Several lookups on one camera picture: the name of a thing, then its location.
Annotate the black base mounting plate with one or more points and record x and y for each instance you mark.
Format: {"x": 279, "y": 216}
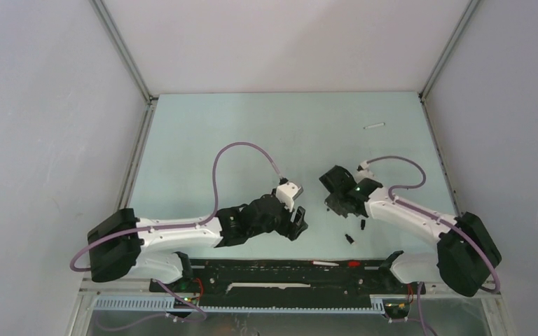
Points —
{"x": 291, "y": 284}

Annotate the aluminium frame rail left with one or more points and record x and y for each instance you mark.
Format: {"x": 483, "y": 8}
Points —
{"x": 138, "y": 133}

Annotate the aluminium frame rail right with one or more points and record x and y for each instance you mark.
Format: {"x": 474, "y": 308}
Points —
{"x": 425, "y": 94}

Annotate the white pen red cap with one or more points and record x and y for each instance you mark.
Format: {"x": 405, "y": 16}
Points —
{"x": 351, "y": 263}

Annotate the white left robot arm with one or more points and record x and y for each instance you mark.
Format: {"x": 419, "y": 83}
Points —
{"x": 125, "y": 245}

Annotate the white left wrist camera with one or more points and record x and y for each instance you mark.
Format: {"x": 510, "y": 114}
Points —
{"x": 287, "y": 193}

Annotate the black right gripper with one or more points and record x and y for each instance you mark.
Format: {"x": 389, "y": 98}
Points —
{"x": 330, "y": 202}

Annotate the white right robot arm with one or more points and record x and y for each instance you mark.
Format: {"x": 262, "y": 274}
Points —
{"x": 466, "y": 255}

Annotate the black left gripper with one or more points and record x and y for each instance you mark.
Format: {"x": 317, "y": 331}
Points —
{"x": 288, "y": 227}

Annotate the aluminium frame rail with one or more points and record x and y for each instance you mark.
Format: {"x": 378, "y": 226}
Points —
{"x": 138, "y": 133}
{"x": 425, "y": 94}

